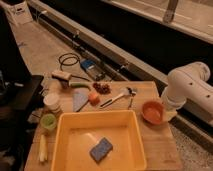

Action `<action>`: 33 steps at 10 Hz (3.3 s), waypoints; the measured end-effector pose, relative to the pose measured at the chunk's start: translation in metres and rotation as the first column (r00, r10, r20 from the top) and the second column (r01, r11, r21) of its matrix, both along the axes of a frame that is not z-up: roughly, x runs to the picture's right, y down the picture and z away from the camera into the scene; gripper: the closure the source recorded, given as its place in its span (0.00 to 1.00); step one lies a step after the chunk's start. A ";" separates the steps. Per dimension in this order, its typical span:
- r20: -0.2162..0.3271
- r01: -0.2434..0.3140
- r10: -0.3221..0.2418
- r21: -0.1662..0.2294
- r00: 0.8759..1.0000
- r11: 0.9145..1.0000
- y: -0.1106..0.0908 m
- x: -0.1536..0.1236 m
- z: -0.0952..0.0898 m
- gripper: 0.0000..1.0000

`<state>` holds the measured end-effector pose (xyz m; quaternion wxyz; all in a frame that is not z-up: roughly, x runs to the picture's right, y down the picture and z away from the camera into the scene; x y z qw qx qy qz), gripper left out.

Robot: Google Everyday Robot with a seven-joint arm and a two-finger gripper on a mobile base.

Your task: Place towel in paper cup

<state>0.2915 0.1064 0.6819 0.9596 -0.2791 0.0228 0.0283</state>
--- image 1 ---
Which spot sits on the white paper cup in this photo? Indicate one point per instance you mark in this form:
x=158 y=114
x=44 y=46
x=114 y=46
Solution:
x=52 y=102

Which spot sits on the blue sponge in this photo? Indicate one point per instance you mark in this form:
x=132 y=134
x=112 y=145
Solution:
x=101 y=150

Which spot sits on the orange bowl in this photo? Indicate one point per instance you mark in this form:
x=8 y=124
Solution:
x=152 y=112

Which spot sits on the green toy cucumber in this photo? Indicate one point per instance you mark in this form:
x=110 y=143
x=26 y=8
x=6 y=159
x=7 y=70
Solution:
x=79 y=85

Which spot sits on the grey blue towel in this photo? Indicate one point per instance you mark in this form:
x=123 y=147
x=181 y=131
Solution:
x=79 y=101

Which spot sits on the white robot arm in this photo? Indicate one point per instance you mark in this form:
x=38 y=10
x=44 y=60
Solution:
x=189 y=82

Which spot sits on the orange toy block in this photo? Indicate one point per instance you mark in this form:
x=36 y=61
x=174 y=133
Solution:
x=93 y=98

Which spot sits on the metal spoon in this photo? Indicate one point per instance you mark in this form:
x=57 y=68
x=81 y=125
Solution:
x=132 y=92

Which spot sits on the blue electronic box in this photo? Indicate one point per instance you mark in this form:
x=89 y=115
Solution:
x=92 y=70

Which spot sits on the white spoon black handle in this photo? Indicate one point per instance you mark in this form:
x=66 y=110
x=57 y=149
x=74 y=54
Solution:
x=123 y=92

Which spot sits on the white box with label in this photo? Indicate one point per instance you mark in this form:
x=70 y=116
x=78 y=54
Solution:
x=19 y=14

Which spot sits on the pale yellow corn toy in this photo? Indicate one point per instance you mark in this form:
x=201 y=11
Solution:
x=43 y=150

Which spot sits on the green plastic cup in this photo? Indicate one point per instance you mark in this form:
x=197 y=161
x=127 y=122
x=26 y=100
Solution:
x=48 y=122

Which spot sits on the yellow plastic tub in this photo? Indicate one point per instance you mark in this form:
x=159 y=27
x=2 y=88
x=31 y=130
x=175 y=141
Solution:
x=78 y=133

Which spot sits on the wooden brush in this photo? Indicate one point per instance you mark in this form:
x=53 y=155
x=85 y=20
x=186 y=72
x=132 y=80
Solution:
x=62 y=75

